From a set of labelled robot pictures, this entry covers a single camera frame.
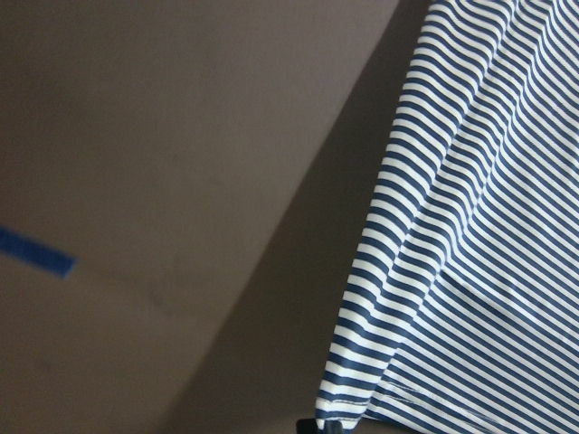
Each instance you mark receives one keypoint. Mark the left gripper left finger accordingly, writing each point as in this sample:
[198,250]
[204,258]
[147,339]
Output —
[306,426]

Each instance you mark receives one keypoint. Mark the blue white striped polo shirt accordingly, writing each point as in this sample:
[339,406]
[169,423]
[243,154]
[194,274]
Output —
[460,313]

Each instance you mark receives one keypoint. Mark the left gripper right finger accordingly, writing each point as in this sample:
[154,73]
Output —
[333,427]

